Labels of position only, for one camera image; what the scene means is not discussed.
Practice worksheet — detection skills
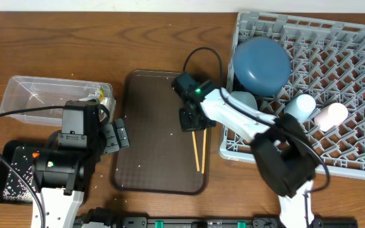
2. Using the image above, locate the orange carrot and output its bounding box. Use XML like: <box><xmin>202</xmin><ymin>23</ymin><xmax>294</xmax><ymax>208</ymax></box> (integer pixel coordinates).
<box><xmin>32</xmin><ymin>152</ymin><xmax>40</xmax><ymax>158</ymax></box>

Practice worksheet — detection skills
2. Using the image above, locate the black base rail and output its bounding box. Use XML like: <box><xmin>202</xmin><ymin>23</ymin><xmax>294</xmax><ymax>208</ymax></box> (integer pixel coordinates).
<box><xmin>73</xmin><ymin>216</ymin><xmax>359</xmax><ymax>228</ymax></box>

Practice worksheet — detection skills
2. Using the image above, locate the pink plastic cup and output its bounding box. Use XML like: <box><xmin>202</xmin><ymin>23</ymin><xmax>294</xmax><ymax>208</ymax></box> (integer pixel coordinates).
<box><xmin>314</xmin><ymin>103</ymin><xmax>349</xmax><ymax>132</ymax></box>

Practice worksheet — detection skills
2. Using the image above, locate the large blue plate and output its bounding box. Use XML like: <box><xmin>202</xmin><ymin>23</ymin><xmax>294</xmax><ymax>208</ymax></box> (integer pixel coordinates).
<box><xmin>233</xmin><ymin>37</ymin><xmax>291</xmax><ymax>97</ymax></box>

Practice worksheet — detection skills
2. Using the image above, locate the black waste tray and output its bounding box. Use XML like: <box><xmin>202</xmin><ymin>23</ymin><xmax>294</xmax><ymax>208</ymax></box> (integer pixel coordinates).
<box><xmin>0</xmin><ymin>141</ymin><xmax>58</xmax><ymax>205</ymax></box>

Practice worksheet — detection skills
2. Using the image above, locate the clear plastic waste bin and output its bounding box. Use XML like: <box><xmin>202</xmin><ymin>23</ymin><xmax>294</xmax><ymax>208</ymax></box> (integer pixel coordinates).
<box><xmin>0</xmin><ymin>75</ymin><xmax>116</xmax><ymax>127</ymax></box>

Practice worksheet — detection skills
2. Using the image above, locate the dark brown serving tray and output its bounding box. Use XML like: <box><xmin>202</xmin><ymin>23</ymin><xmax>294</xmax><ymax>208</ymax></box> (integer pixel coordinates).
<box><xmin>111</xmin><ymin>70</ymin><xmax>208</xmax><ymax>196</ymax></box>

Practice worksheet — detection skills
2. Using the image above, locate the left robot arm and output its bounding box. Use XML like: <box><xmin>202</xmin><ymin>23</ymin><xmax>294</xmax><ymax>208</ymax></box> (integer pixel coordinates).
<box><xmin>31</xmin><ymin>100</ymin><xmax>129</xmax><ymax>227</ymax></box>

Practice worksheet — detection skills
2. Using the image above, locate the spilled white rice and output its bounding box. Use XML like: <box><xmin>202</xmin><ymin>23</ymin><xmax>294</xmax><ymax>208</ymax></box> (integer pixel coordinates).
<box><xmin>3</xmin><ymin>146</ymin><xmax>35</xmax><ymax>205</ymax></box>

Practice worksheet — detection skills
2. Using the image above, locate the light blue small bowl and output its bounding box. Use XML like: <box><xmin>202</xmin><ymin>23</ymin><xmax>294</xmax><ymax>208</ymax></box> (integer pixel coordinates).
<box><xmin>231</xmin><ymin>91</ymin><xmax>258</xmax><ymax>110</ymax></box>

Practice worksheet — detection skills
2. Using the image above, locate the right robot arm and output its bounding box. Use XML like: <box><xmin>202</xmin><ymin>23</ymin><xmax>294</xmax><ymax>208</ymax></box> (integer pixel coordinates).
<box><xmin>171</xmin><ymin>72</ymin><xmax>319</xmax><ymax>227</ymax></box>

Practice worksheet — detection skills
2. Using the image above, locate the light blue plastic cup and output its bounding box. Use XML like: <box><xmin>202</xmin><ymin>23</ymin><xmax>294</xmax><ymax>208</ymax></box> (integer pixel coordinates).
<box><xmin>284</xmin><ymin>94</ymin><xmax>316</xmax><ymax>124</ymax></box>

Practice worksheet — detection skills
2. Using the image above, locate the yellow green snack wrapper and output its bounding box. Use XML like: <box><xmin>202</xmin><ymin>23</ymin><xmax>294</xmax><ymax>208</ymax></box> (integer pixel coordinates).
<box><xmin>87</xmin><ymin>87</ymin><xmax>105</xmax><ymax>103</ymax></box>

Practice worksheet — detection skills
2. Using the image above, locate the white tissue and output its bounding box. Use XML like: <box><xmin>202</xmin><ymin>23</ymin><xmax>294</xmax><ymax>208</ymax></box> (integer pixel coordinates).
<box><xmin>100</xmin><ymin>97</ymin><xmax>110</xmax><ymax>108</ymax></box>

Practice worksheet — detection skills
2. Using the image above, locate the grey plastic dishwasher rack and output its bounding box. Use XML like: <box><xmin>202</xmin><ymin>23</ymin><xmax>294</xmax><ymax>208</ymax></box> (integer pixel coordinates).
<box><xmin>233</xmin><ymin>11</ymin><xmax>365</xmax><ymax>180</ymax></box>

